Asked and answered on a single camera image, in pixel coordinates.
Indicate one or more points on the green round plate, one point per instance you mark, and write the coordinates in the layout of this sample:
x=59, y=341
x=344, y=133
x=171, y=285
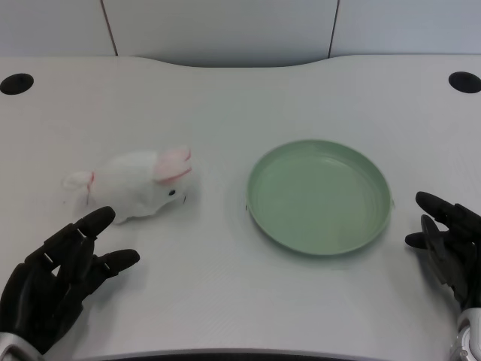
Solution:
x=319, y=197

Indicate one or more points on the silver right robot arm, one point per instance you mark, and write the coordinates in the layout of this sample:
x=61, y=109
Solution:
x=467, y=334

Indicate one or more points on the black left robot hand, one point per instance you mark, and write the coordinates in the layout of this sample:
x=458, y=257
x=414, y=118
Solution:
x=45, y=278

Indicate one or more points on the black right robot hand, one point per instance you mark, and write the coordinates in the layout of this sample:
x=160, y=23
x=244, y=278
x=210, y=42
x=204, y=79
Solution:
x=447, y=255

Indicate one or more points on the white plush rabbit doll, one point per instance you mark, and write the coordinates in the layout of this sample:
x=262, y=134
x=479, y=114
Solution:
x=139, y=186

